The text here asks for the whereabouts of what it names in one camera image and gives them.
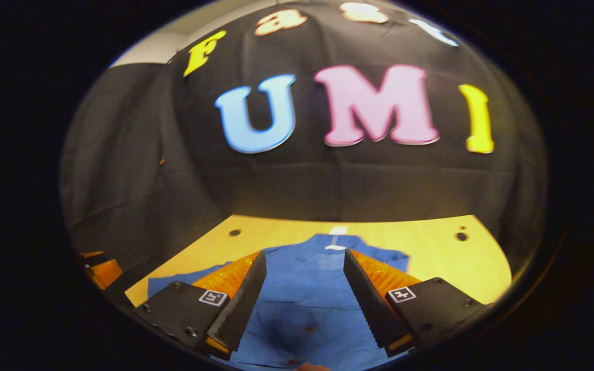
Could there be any black backdrop cloth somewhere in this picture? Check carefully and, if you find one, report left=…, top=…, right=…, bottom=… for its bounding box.
left=60, top=0, right=550, bottom=274

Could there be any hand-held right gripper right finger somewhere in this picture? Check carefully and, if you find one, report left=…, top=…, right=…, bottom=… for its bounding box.
left=342, top=249, right=488, bottom=358

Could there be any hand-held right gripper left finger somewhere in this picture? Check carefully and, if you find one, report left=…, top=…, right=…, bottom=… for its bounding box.
left=133, top=250, right=268, bottom=361

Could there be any blue knit cardigan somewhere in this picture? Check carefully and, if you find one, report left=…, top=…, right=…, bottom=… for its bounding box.
left=147, top=233, right=411, bottom=371

